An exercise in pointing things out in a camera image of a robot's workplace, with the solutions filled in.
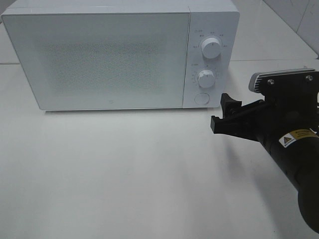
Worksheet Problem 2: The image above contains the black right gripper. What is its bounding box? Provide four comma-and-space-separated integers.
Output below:
210, 93, 319, 154

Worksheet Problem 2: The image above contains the white round door button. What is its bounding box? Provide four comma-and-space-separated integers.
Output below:
194, 93, 210, 105

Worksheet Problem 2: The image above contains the white microwave knob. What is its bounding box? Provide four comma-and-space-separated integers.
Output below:
197, 70, 215, 88
200, 36, 222, 59

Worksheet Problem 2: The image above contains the white microwave door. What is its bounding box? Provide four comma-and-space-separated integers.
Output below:
3, 13, 189, 110

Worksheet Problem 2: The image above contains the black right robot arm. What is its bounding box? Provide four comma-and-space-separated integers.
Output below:
210, 93, 319, 233

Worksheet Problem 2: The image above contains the white microwave oven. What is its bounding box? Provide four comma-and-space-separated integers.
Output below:
1, 0, 240, 111

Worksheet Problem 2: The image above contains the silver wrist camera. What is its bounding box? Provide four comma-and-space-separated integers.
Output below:
248, 68, 319, 97

